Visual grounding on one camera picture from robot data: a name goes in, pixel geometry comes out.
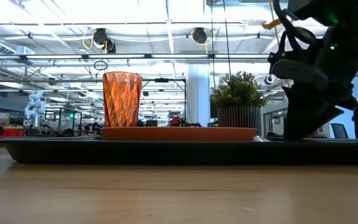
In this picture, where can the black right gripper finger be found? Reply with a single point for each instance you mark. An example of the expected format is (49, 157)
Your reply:
(300, 115)
(329, 119)

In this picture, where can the orange round plate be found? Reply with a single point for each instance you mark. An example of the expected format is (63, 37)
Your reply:
(179, 134)

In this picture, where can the black rectangular tray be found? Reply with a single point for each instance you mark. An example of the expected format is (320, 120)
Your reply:
(166, 152)

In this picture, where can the orange faceted plastic cup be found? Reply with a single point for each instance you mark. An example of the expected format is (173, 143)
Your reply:
(122, 99)

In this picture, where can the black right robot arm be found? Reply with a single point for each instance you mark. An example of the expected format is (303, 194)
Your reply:
(353, 12)

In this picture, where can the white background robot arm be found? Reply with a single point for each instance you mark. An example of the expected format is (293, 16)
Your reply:
(35, 104)

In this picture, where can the dark office chair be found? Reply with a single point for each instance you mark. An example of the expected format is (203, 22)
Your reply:
(339, 130)

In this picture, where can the potted green plant ribbed pot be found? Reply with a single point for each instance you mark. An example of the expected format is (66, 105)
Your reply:
(238, 93)

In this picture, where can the yellow tag on gripper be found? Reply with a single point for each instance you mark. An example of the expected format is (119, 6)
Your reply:
(270, 25)

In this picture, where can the white building column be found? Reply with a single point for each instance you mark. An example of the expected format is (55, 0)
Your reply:
(198, 93)

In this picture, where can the long ceiling light bar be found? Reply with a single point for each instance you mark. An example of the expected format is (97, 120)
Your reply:
(57, 56)

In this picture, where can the red low container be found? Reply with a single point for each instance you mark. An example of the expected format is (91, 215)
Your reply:
(11, 132)

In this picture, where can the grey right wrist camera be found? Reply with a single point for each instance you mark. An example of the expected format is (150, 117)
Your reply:
(300, 73)

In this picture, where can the black background station frame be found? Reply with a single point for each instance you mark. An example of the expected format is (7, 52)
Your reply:
(166, 80)

